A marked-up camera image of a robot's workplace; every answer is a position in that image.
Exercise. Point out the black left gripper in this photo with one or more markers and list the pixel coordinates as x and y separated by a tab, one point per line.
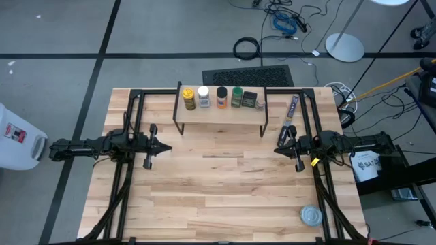
150	148

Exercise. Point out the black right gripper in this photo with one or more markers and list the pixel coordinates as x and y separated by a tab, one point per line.
300	149

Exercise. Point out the yellow lid chili onion jar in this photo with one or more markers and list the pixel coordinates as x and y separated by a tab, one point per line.
188	97

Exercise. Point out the dark green pepper tin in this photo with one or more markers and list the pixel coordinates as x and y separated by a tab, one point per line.
249	99

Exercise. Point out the white lid bagel seasoning jar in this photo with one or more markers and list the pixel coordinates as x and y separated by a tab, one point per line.
203	96

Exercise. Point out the green lid oregano jar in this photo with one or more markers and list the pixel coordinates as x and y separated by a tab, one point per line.
236	97

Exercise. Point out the black lid orange turmeric bottle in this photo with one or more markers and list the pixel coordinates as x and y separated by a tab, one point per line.
221	97

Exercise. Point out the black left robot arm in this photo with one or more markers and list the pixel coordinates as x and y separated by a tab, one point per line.
85	146

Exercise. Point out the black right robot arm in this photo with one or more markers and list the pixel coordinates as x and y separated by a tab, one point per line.
357	144

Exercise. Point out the wooden shelf with black legs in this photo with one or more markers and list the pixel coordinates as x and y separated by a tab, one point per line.
221	118

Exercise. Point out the white labelled bucket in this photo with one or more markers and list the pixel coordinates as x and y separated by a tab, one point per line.
366	166

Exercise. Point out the black keyboard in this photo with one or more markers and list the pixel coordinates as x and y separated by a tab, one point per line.
248	76

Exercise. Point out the white plug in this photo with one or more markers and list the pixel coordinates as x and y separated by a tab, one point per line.
315	53

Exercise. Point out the black equipment stand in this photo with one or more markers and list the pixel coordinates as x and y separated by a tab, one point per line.
402	175

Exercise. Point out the grey round base lamp stand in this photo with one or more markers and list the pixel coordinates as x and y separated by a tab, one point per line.
344	47

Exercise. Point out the black power strip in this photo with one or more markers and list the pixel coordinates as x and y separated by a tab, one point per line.
301	25

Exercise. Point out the white plastic bin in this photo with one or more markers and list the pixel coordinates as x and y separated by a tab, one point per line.
17	149

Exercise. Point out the thin black pole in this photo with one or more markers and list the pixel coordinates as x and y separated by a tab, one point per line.
384	46

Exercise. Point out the black wheeled stand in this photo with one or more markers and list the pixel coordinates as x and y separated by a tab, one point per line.
420	34

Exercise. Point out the white round disc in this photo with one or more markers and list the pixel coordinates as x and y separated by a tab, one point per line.
388	2

